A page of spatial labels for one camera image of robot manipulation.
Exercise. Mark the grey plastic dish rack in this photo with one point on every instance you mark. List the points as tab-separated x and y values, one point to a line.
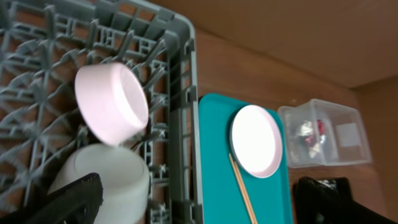
43	45

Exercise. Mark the clear plastic waste bin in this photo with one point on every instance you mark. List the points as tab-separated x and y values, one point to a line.
346	139

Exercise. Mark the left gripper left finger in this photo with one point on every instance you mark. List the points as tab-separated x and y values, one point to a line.
77	202

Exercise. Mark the red snack wrapper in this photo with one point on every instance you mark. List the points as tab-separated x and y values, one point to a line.
310	139

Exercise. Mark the white napkin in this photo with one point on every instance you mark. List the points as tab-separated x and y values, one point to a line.
301	133

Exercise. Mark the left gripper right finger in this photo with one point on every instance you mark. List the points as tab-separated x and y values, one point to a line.
351	212

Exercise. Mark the large white round plate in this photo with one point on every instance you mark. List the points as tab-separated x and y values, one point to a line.
256	141

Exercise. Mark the grey-green ceramic bowl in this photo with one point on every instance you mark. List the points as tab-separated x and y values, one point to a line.
124	176

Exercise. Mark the pink-white small bowl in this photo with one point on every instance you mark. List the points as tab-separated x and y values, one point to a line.
111	101

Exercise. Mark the teal plastic serving tray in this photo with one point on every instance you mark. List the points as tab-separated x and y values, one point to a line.
222	200

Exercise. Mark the wooden chopstick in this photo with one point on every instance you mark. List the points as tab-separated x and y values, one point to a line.
241	188
247	196

